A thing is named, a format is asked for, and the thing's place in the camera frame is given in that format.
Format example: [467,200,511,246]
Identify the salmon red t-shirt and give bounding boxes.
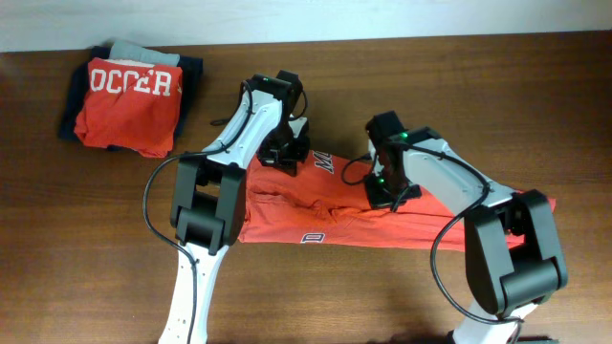
[237,148,558,253]

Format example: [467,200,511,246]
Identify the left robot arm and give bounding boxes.
[159,70,310,343]

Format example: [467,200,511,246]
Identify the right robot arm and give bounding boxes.
[364,111,569,343]

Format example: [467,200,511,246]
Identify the folded navy blue garment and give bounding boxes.
[57,46,204,141]

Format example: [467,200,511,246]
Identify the folded grey garment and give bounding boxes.
[109,40,180,67]

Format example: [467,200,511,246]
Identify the left black cable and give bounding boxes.
[142,80,310,344]

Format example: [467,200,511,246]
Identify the black cable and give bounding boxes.
[142,80,310,344]
[339,142,526,344]

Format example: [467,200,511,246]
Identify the right black cable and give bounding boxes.
[339,142,526,344]

